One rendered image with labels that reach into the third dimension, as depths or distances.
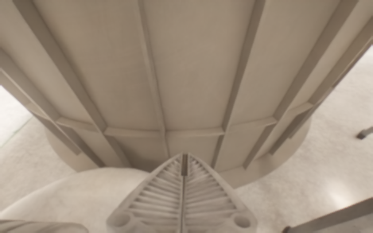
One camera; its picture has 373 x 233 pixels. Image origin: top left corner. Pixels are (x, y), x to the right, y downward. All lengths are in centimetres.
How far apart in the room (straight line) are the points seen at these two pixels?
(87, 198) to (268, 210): 72
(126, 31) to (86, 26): 7
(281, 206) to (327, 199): 24
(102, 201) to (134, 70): 35
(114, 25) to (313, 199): 101
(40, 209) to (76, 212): 8
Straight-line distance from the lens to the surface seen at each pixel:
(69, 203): 56
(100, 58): 36
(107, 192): 47
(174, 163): 16
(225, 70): 34
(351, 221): 62
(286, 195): 92
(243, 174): 84
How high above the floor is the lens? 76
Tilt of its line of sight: 46 degrees down
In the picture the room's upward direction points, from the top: straight up
